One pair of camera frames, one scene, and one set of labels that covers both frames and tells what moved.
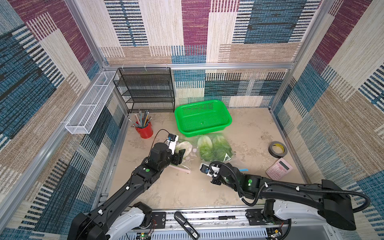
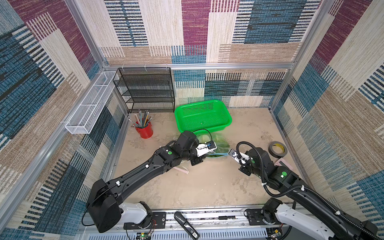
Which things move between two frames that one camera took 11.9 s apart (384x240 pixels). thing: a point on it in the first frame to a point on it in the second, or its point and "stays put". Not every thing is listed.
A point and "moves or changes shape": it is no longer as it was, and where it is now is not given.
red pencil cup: [146, 132] stays put
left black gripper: [177, 157] to [199, 160]
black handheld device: [188, 227] stays put
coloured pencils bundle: [141, 120] stays put
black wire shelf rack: [145, 89] stays put
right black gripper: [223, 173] to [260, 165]
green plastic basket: [202, 117] stays put
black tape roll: [274, 154] stays put
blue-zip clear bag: [214, 147] moves or changes shape
